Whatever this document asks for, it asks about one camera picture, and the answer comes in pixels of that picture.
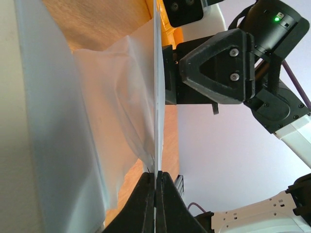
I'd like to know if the yellow bin with black cards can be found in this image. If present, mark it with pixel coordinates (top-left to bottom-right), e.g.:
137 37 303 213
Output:
157 0 184 49

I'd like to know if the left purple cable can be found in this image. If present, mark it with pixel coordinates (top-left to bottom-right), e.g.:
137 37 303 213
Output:
186 202 207 214

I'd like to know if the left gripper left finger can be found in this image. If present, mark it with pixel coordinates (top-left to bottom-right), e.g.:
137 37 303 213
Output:
103 172 155 233

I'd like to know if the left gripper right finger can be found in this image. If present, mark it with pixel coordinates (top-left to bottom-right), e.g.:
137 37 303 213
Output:
155 171 214 233

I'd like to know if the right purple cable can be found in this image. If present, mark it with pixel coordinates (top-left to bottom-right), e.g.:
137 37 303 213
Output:
283 59 311 110

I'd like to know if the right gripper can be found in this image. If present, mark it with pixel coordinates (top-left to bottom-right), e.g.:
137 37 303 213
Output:
162 29 255 105

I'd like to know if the beige card holder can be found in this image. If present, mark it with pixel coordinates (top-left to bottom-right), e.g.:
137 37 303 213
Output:
0 0 155 233

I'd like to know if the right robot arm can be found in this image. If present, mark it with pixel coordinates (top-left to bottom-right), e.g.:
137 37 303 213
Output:
156 0 311 233

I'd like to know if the aluminium rail frame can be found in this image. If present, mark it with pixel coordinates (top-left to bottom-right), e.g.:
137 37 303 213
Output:
174 175 185 201

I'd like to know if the purple cable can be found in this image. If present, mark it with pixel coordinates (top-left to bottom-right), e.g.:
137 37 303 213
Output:
283 59 311 110
186 202 207 214

